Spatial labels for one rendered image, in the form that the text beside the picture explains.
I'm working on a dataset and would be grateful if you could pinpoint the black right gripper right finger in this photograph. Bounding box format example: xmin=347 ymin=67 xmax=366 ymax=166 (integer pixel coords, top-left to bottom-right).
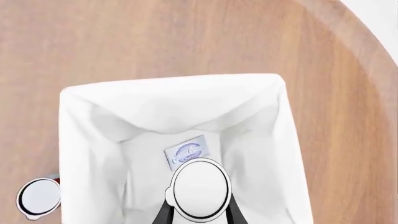
xmin=229 ymin=197 xmax=249 ymax=224

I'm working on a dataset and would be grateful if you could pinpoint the white cloth-lined basket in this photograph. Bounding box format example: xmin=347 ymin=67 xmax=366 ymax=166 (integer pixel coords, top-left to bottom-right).
xmin=58 ymin=73 xmax=312 ymax=224

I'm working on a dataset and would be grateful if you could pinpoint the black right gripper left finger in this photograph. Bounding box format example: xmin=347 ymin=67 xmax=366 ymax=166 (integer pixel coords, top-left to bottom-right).
xmin=151 ymin=200 xmax=175 ymax=224

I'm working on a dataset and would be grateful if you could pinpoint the cream cheese box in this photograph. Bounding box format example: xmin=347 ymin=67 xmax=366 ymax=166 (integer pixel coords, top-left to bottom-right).
xmin=164 ymin=134 xmax=210 ymax=172

